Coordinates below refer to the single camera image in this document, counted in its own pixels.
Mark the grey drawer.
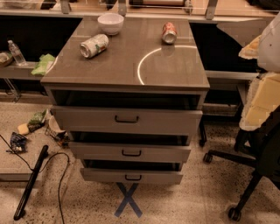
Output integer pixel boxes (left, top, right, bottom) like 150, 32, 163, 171
80, 168, 183, 185
52, 106, 202, 136
69, 142, 191, 163

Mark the bottom grey drawer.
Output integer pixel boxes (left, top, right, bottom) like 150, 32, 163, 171
80, 168, 183, 185

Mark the bowl on left shelf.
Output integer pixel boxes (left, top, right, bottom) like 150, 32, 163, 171
0, 52, 13, 67

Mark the top grey drawer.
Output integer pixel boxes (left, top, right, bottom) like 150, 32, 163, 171
52, 106, 202, 136

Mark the red coke can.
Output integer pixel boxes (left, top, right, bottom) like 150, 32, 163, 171
162, 22, 177, 45

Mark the white ceramic bowl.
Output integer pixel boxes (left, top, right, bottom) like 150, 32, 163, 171
97, 13, 124, 35

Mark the middle grey drawer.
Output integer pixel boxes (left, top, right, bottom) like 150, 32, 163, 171
69, 142, 191, 163

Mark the black bar on floor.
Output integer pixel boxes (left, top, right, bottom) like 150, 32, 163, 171
13, 145, 48, 221

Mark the black floor cable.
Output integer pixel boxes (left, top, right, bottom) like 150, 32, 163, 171
0, 134, 71, 224

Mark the grey drawer cabinet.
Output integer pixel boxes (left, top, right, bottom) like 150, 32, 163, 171
41, 17, 209, 174

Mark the clear plastic water bottle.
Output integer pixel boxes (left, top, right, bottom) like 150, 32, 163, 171
8, 40, 26, 66

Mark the black office chair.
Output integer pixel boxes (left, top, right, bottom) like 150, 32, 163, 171
203, 106, 280, 221

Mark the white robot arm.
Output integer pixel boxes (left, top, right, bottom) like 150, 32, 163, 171
239, 13, 280, 131

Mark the green snack bag on floor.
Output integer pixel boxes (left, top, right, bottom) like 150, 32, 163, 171
27, 109, 47, 132

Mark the blue snack bag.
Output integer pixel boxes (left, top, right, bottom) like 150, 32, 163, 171
7, 132, 27, 153

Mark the white green 7up can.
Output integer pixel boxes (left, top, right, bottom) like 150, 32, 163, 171
80, 34, 109, 59

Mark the yellow sponge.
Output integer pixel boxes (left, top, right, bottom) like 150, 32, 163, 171
17, 123, 29, 135

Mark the blue tape cross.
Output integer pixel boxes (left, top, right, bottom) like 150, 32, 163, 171
115, 183, 143, 218

